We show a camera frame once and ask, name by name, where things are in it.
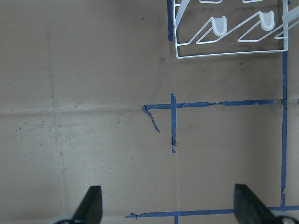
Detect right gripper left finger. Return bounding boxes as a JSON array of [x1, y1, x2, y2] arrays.
[[71, 185, 103, 224]]

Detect white wire cup rack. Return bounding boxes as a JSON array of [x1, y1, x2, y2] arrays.
[[168, 0, 299, 59]]

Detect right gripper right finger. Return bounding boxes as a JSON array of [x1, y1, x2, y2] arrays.
[[234, 184, 277, 224]]

